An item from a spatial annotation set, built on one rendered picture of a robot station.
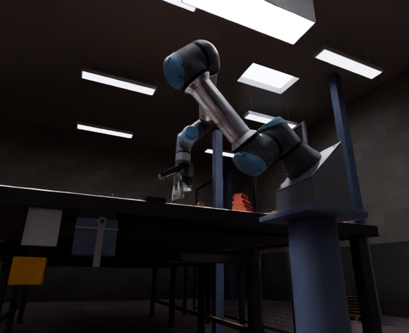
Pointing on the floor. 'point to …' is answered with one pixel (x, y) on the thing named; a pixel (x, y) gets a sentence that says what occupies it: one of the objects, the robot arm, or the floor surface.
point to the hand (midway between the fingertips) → (176, 202)
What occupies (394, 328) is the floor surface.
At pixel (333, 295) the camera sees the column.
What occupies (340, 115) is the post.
